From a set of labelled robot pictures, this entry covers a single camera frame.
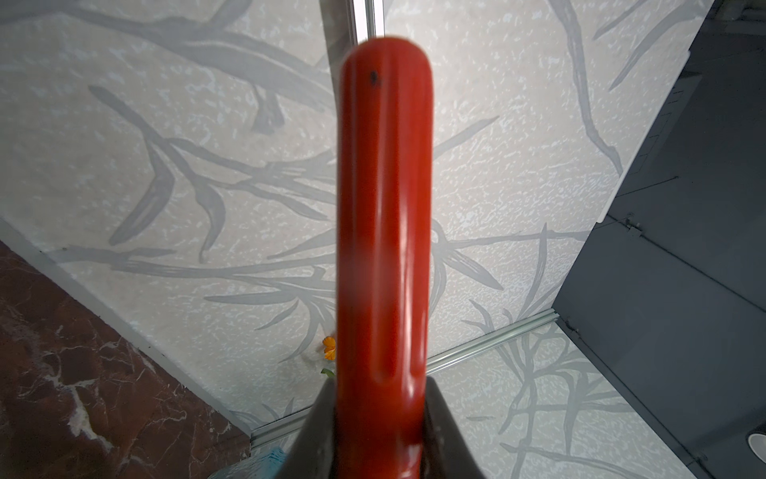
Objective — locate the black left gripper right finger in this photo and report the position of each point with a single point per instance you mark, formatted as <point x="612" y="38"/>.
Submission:
<point x="446" y="453"/>

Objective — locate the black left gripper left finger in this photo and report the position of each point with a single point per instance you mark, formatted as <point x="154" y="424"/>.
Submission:
<point x="313" y="453"/>

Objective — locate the artificial flower bouquet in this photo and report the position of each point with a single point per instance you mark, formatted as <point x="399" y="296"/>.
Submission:
<point x="323" y="356"/>

